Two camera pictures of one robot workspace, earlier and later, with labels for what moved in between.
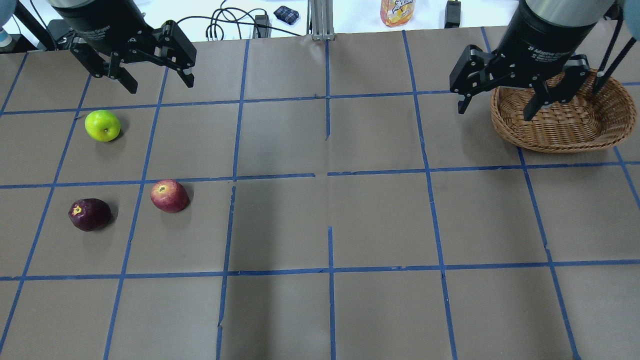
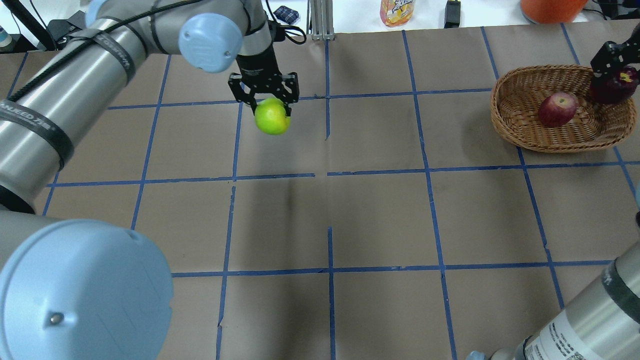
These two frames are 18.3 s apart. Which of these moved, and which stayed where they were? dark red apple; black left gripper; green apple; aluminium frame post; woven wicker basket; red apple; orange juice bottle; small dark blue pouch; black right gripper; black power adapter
Moved: dark red apple; black left gripper; red apple; black right gripper; green apple
Stayed: woven wicker basket; orange juice bottle; aluminium frame post; black power adapter; small dark blue pouch
